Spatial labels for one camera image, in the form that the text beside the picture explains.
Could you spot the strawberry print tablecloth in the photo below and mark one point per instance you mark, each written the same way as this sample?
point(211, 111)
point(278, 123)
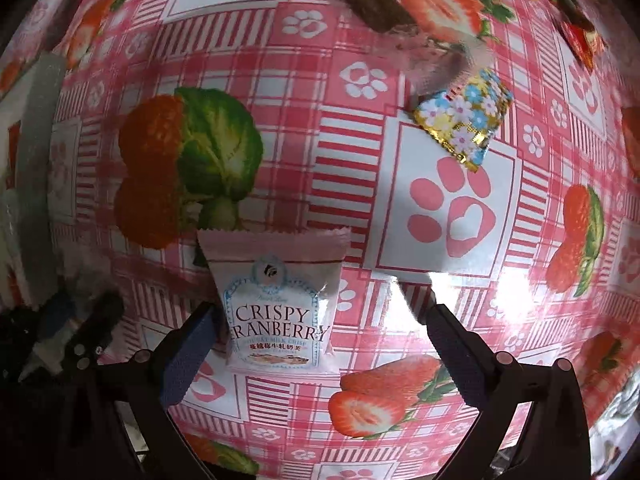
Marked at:
point(310, 125)

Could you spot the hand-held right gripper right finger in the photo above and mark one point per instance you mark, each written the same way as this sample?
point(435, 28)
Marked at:
point(462, 360)

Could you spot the floral gold snack packet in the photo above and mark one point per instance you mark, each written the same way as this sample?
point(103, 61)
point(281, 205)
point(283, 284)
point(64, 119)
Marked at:
point(465, 115)

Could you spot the large red snack packet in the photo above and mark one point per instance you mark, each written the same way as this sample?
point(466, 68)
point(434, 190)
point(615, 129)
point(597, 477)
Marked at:
point(580, 42)

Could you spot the pink white snack packet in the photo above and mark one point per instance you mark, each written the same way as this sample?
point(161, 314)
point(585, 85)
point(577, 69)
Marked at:
point(280, 280)

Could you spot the silver foil bag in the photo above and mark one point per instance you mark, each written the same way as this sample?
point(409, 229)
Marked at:
point(617, 410)

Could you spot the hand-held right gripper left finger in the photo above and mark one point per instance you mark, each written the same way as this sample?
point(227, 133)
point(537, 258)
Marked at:
point(187, 355)

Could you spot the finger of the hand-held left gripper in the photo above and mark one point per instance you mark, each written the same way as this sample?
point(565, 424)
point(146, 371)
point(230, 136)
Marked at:
point(100, 317)
point(57, 312)

